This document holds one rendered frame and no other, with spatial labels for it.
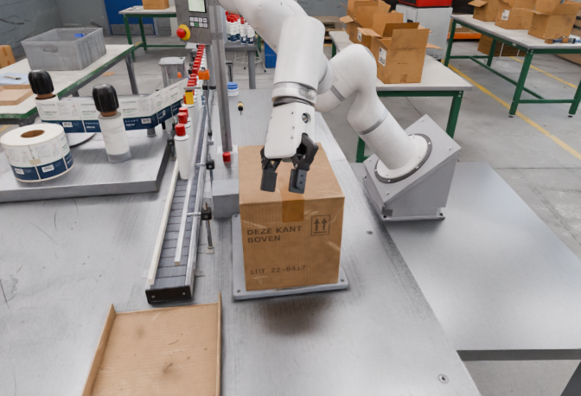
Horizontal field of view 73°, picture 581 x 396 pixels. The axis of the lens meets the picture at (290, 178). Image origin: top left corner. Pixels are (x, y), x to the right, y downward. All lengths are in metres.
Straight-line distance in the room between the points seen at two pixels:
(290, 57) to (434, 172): 0.70
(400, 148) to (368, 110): 0.18
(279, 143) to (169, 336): 0.54
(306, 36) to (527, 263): 0.92
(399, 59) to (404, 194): 1.76
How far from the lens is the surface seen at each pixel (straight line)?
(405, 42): 2.92
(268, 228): 0.92
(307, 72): 0.73
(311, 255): 0.99
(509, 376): 2.14
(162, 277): 1.09
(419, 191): 1.32
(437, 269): 1.20
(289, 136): 0.70
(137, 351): 1.01
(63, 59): 3.57
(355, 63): 1.18
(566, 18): 5.27
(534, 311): 1.19
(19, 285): 1.30
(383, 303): 1.07
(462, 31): 9.17
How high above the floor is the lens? 1.60
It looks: 30 degrees down
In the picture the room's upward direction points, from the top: straight up
